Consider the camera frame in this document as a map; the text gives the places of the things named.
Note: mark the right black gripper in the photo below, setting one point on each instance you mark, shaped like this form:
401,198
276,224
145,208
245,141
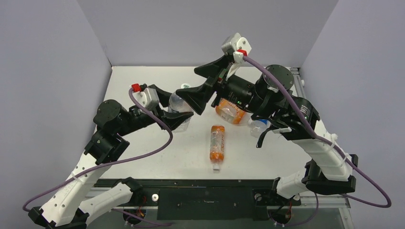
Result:
219,83

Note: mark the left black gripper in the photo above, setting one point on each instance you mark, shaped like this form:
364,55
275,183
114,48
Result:
173,119

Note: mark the clear water bottle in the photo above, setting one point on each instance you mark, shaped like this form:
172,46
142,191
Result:
178,105

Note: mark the slim orange drink bottle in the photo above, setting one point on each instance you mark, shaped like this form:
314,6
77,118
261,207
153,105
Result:
217,139

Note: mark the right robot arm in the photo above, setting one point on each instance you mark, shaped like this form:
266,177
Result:
329,171

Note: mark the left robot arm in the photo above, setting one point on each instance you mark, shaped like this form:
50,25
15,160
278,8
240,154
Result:
69,208

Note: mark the wide orange drink bottle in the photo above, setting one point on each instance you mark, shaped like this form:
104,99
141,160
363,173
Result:
231,113

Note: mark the blue cap pepsi bottle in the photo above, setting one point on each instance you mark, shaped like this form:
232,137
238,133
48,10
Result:
257,127

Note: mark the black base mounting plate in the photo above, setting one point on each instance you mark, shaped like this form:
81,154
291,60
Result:
217,199

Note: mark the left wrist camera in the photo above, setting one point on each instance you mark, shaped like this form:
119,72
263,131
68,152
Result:
145,96

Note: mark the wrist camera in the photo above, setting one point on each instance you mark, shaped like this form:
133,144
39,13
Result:
235,47
145,96

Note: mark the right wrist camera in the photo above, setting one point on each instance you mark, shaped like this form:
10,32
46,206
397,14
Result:
235,47

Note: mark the aluminium frame rail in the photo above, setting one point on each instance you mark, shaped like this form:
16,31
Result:
305,106

